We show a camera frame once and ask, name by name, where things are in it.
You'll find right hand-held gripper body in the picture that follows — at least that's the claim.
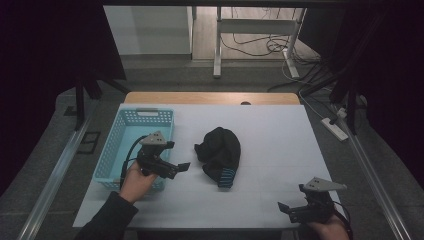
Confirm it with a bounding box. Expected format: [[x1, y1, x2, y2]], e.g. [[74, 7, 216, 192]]
[[288, 176, 348, 224]]

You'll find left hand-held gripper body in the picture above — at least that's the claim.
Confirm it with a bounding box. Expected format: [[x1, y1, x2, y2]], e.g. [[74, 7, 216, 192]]
[[135, 130, 181, 180]]

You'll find black blue-striped sock pair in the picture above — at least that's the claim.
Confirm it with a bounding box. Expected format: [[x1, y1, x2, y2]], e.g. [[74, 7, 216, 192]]
[[194, 126, 242, 190]]

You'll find light blue plastic basket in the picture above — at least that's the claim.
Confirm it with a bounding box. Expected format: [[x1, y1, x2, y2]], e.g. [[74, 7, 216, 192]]
[[93, 107, 175, 193]]

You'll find person's right hand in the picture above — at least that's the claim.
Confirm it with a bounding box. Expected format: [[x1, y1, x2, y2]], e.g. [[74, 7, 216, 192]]
[[306, 214, 351, 240]]

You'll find person's left hand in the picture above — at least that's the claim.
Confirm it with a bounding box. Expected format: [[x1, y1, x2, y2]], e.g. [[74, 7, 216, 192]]
[[118, 160, 158, 205]]

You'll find white board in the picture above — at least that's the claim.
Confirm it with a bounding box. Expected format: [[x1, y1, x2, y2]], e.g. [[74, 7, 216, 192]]
[[73, 103, 346, 231]]

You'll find white power strip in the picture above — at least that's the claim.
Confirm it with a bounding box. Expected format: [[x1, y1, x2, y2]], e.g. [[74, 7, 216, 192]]
[[320, 116, 350, 143]]

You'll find black stand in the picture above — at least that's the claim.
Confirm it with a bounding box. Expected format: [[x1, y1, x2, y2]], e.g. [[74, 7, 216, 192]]
[[74, 71, 129, 132], [328, 66, 368, 136]]

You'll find white cabinet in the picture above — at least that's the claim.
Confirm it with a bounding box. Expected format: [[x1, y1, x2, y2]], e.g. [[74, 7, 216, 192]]
[[103, 5, 198, 61]]

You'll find dark curtain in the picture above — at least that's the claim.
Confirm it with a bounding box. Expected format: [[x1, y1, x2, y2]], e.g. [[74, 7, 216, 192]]
[[0, 0, 127, 198], [299, 0, 424, 191]]

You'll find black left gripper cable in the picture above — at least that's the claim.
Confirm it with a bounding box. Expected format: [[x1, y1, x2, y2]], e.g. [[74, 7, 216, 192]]
[[119, 134, 149, 191]]

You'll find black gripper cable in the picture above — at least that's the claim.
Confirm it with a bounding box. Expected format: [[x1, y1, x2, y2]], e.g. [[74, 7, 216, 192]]
[[332, 199, 355, 240], [119, 134, 149, 191]]

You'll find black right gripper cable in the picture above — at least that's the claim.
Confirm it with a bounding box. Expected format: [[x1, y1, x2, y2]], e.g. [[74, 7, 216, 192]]
[[332, 199, 355, 240]]

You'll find aluminium rail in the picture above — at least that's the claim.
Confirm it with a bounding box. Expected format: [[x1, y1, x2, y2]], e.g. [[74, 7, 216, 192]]
[[333, 103, 414, 240], [16, 99, 101, 240]]

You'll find tangle of floor cables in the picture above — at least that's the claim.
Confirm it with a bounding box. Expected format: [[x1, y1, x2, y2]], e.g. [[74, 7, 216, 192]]
[[219, 31, 338, 121]]

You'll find white desk frame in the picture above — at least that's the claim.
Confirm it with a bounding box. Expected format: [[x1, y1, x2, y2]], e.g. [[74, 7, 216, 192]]
[[213, 6, 308, 80]]

